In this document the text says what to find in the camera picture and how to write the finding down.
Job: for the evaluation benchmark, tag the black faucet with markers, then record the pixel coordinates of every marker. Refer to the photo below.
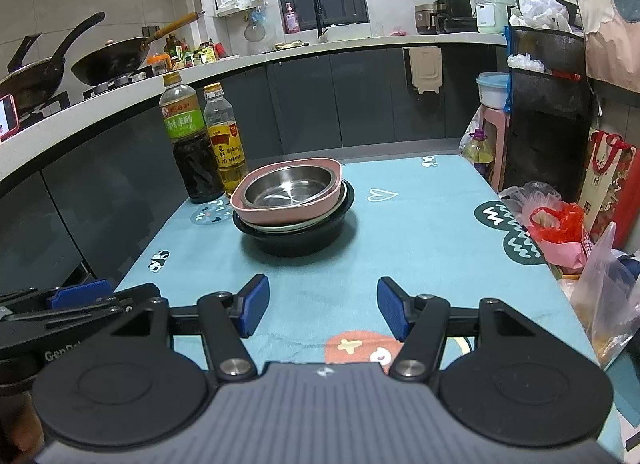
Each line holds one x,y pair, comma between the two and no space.
319,17

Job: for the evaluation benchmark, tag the black round bowl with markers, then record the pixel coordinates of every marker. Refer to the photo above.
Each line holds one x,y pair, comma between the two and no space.
295,239

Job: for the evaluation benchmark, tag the red plastic bag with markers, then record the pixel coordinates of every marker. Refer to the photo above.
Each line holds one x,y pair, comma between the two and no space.
560,224

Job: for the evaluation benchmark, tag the group of condiment bottles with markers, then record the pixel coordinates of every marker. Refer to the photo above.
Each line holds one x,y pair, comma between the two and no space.
200,52

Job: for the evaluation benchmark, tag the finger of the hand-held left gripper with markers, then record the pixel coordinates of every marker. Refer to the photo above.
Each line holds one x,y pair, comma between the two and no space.
80,294
75,316

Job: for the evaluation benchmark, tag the oil bottle yellow label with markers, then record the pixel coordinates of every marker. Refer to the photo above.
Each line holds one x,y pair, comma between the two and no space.
226,154

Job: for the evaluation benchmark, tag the small pink object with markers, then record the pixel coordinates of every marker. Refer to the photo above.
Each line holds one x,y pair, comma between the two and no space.
398,31

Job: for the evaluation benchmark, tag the small white plastic bag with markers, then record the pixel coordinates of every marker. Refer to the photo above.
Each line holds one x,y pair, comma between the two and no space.
525,63

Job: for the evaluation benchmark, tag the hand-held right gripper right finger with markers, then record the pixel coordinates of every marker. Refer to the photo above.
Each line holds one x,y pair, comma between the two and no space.
394,309

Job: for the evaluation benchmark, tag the pink soap dispenser bottle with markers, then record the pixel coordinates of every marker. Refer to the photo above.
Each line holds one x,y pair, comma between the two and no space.
290,19

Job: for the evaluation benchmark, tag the brown paper bag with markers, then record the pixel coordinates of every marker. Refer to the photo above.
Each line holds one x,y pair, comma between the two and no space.
607,14

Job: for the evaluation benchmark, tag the rice cooker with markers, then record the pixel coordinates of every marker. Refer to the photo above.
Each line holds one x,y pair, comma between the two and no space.
425,19

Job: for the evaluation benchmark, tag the pink plastic bag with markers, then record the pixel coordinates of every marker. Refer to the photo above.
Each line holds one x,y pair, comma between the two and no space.
567,254

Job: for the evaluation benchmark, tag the gas stove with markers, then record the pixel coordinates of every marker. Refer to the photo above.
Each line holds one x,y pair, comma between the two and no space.
100,87

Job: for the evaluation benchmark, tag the phone in red case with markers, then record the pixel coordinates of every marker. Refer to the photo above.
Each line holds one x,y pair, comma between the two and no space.
7,117

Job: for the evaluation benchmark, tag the dark vinegar bottle green label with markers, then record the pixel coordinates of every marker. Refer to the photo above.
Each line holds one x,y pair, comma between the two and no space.
192,164

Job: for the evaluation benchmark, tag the black frying pan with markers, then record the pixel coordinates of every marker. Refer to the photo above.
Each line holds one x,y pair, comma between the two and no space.
35,82

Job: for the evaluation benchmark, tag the beige hanging bin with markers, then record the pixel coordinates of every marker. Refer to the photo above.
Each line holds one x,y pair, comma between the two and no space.
422,69

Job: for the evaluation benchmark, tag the hanging strainer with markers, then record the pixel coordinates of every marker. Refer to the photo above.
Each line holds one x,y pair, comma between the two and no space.
254,29

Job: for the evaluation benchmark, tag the blue-lid white container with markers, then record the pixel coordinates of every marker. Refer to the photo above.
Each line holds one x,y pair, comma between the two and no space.
491,92

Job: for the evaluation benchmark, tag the person's left hand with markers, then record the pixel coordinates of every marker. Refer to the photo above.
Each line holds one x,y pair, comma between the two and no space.
17,426

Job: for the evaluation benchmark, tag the grey kitchen cabinet counter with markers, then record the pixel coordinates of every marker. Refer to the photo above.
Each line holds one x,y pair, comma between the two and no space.
75,114

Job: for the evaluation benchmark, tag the clear plastic bag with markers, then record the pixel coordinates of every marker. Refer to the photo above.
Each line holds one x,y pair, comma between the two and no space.
525,196

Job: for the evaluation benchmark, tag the large crumpled white plastic bag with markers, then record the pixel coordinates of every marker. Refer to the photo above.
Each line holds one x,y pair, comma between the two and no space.
542,9

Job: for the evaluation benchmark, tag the orange-lid jar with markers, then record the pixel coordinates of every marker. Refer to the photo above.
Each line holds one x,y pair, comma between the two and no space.
159,65

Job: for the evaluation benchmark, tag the black storage rack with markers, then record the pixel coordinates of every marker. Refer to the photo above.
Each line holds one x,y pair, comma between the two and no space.
547,134

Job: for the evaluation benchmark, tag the pink square bowl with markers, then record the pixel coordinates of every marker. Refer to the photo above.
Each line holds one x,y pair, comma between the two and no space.
265,214

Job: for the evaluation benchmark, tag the black air fryer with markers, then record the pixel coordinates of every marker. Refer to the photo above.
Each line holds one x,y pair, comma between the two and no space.
452,12

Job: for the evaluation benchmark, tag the pink stool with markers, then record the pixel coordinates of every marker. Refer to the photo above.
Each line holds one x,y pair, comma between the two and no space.
492,144

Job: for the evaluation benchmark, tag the red gift bag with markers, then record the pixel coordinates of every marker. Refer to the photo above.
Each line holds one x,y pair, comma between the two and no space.
607,189

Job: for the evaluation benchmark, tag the cooking oil jug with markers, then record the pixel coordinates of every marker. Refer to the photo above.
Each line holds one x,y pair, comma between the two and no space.
478,149

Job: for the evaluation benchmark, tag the stainless steel bowl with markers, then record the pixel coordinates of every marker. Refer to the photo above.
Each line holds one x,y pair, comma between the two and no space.
287,189

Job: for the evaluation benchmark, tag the translucent plastic bag with food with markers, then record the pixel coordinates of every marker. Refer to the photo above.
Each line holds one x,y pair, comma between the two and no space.
607,304

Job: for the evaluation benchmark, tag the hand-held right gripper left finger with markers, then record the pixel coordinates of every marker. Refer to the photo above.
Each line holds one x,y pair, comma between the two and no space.
252,306

